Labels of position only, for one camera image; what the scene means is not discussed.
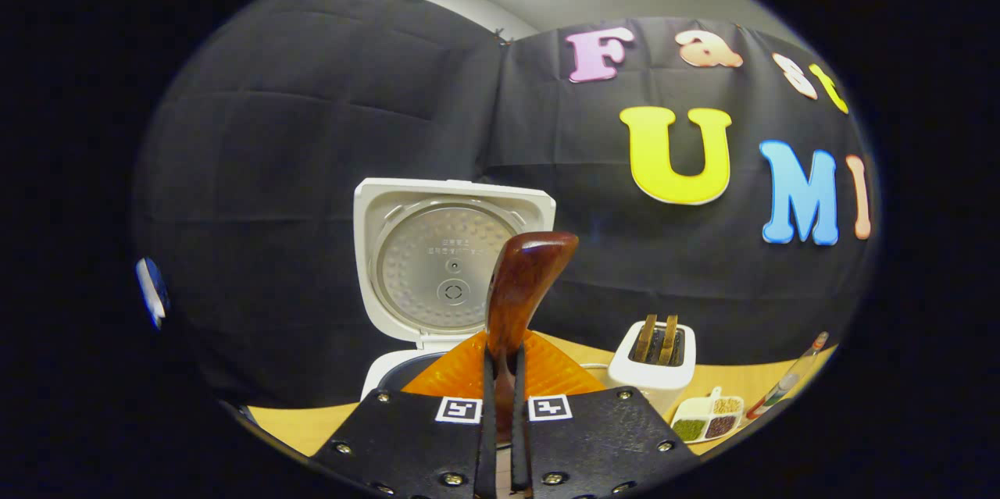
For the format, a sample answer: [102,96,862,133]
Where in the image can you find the white toaster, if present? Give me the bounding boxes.
[607,321,697,418]

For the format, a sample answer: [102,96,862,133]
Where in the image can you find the black backdrop cloth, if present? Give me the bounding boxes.
[133,0,880,410]

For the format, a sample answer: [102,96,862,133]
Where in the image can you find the brown toast slice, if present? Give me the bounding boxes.
[658,315,679,365]
[633,315,657,363]

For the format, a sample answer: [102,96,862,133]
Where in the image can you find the brown wooden spoon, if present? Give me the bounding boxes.
[484,231,580,445]

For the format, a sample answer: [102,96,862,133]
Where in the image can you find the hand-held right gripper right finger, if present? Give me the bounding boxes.
[512,331,698,498]

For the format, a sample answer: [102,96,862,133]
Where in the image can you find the white rice cooker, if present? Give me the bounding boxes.
[353,177,557,402]

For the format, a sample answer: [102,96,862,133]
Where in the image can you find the clear plastic bottle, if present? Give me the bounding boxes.
[746,331,829,420]

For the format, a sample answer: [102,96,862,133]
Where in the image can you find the white and blue object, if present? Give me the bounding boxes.
[137,257,169,328]

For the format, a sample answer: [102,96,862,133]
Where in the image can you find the white sectioned grain tray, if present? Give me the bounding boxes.
[670,387,745,444]

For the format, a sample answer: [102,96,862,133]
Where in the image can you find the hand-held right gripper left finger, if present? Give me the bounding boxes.
[312,331,499,498]

